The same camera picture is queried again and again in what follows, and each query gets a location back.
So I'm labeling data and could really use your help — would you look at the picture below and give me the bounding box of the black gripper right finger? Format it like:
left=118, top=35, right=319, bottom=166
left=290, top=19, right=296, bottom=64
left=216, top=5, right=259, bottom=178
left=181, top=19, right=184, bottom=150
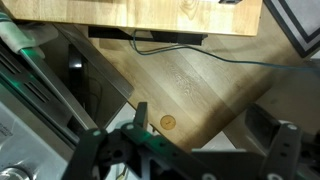
left=247, top=103, right=320, bottom=180

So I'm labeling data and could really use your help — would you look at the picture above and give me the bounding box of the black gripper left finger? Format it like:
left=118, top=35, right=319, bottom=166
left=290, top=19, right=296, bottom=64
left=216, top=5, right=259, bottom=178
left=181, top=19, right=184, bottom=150
left=61, top=102, right=214, bottom=180

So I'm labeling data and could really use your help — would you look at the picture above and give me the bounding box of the small black object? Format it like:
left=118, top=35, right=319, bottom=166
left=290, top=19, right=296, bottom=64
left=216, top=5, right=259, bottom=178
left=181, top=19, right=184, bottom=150
left=218, top=0, right=243, bottom=5

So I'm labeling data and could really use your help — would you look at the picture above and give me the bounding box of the small brown floor disc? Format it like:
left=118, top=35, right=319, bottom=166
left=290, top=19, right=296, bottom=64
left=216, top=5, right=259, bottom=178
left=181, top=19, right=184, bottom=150
left=160, top=115, right=177, bottom=130

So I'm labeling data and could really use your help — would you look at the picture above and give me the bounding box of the black gas stove top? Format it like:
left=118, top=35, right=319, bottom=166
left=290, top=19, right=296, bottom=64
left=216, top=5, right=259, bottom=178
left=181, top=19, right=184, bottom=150
left=0, top=23, right=135, bottom=180

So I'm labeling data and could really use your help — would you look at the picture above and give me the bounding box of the grey rug with black border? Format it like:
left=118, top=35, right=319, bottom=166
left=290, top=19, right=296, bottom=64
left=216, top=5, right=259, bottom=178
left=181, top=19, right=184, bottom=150
left=263, top=0, right=320, bottom=58

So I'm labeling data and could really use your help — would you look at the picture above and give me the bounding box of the silver stove knob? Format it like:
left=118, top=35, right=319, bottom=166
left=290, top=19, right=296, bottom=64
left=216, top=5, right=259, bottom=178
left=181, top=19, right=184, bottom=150
left=0, top=166, right=33, bottom=180

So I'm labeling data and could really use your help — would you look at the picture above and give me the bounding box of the green white striped cloth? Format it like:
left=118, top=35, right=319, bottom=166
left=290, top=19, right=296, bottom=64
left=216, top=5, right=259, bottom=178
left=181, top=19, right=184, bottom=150
left=0, top=12, right=46, bottom=56

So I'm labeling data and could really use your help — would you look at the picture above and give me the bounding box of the thin green cable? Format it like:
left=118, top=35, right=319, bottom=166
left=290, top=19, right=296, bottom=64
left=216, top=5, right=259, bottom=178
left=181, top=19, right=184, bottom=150
left=132, top=29, right=320, bottom=73

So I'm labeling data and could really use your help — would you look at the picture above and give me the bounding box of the steel oven door handle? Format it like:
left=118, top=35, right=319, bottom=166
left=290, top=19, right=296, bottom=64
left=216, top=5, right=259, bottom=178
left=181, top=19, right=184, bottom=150
left=18, top=46, right=99, bottom=133

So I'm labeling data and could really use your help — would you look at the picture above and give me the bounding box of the black table frame bar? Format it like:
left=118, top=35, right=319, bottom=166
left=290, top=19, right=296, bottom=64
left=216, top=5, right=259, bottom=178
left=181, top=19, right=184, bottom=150
left=88, top=26, right=208, bottom=46

